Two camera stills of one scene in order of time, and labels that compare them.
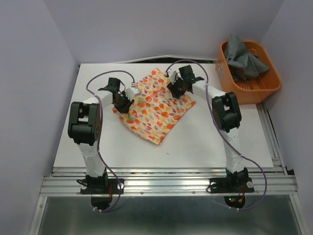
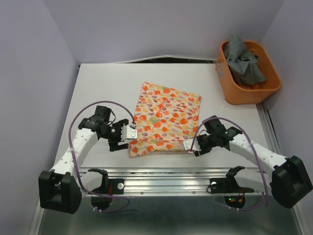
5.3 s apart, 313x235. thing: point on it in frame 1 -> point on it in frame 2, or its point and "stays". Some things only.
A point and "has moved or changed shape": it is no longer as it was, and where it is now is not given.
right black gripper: (172, 88) -> (203, 151)
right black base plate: (231, 185) stays
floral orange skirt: (156, 109) has moved or changed shape
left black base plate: (101, 186) stays
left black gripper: (128, 105) -> (119, 125)
